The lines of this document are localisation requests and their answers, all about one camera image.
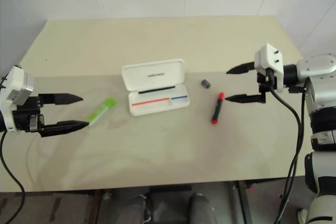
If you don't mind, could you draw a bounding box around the red and blue pencil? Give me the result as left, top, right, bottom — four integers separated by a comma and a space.
131, 94, 188, 107

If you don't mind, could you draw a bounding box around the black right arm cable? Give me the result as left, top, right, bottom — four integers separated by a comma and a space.
265, 68, 307, 224

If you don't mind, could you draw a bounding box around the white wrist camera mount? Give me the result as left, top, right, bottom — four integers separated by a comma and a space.
0, 65, 35, 133
254, 43, 285, 94

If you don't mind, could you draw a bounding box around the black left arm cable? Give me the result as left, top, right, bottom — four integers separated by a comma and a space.
0, 131, 26, 224

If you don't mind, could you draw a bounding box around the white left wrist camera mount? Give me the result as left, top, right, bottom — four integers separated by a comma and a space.
0, 65, 35, 133

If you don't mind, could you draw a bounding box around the red and black marker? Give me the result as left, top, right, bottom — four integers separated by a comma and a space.
211, 92, 226, 125

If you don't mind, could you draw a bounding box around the white open pencil case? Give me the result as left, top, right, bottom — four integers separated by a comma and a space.
121, 58, 191, 118

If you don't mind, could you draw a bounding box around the dark rounded shape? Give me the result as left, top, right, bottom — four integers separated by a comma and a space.
187, 191, 217, 224

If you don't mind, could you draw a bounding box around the green and white marker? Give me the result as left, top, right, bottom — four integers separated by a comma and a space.
87, 98, 117, 127

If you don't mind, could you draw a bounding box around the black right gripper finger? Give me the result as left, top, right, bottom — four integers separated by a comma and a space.
226, 61, 256, 76
225, 93, 263, 104

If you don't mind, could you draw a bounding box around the metal table leg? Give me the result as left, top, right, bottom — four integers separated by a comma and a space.
230, 180, 254, 224

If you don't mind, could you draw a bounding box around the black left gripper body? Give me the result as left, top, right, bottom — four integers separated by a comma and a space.
12, 95, 45, 133

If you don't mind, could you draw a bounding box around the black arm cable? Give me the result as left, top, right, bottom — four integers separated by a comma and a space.
0, 131, 26, 224
265, 68, 307, 224

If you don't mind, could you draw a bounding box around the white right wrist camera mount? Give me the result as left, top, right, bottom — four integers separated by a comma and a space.
254, 43, 285, 94

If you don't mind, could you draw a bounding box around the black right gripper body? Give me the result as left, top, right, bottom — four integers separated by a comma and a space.
256, 67, 279, 104

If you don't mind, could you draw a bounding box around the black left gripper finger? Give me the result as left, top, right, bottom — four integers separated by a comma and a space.
40, 120, 90, 138
38, 93, 85, 105

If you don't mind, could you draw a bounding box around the black pen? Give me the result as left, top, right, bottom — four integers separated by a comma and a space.
138, 85, 176, 94

